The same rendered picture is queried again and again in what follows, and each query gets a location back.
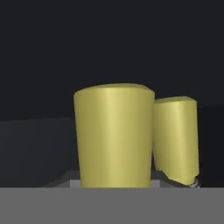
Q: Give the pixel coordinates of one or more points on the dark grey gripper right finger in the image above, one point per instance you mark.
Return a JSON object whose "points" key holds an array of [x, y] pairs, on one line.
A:
{"points": [[157, 181]]}

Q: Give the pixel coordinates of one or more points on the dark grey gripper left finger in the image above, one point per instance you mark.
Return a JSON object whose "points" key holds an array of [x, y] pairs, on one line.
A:
{"points": [[73, 181]]}

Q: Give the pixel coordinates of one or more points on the yellow condiment bottle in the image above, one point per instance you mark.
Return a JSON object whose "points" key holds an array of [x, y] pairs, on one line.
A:
{"points": [[178, 137], [113, 137]]}

